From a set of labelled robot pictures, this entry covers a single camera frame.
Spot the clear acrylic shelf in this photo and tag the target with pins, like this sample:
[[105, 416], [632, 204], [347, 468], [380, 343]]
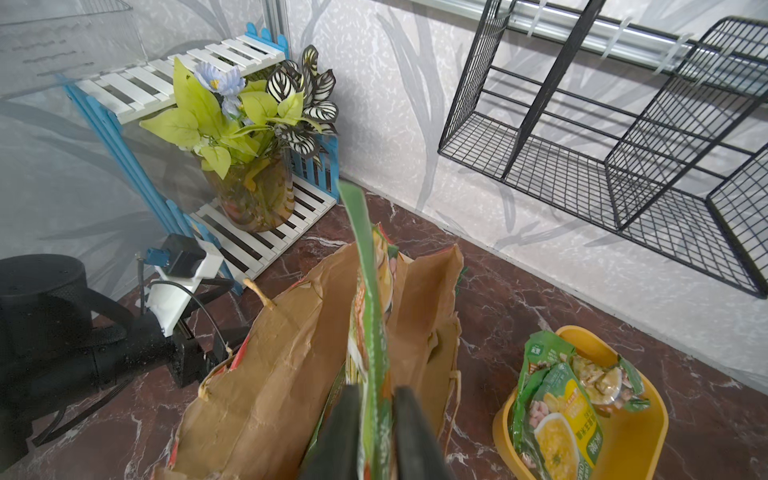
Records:
[[46, 42]]

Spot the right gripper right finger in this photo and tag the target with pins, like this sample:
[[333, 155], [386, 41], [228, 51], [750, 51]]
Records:
[[417, 453]]

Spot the red paper bag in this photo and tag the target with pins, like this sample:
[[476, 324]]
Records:
[[255, 413]]

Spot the black wire basket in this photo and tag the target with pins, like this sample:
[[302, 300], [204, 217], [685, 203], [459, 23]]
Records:
[[660, 141]]

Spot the green packet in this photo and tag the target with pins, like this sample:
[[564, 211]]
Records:
[[368, 364], [554, 427], [619, 387]]

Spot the glass vase with plants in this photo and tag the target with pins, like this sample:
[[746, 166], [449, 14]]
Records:
[[244, 133]]

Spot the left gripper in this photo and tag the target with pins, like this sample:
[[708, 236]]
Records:
[[147, 348]]

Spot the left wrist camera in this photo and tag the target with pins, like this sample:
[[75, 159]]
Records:
[[182, 263]]

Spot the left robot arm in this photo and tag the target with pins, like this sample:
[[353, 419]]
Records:
[[67, 350]]

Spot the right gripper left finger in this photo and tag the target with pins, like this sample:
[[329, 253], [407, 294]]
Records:
[[334, 455]]

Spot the blue white slatted rack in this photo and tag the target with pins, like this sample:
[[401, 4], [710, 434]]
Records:
[[111, 100]]

